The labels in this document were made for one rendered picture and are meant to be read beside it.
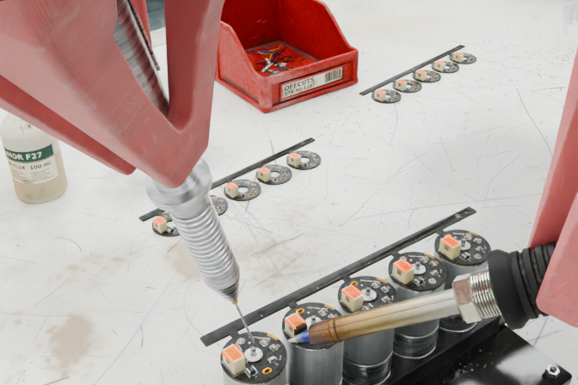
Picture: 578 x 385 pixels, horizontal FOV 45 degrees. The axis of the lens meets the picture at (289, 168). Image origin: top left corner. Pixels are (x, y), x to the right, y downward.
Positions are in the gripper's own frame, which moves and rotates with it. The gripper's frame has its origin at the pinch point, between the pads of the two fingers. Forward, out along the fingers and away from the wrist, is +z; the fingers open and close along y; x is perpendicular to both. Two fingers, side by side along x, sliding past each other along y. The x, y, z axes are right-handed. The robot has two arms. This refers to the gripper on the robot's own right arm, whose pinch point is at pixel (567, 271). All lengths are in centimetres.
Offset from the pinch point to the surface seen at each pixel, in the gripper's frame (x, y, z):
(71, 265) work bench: -15.3, -11.5, 21.5
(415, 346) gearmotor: 0.9, -5.5, 10.3
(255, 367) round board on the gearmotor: -6.0, -0.3, 9.9
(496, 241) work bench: 6.5, -17.5, 10.7
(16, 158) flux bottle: -21.7, -16.9, 20.8
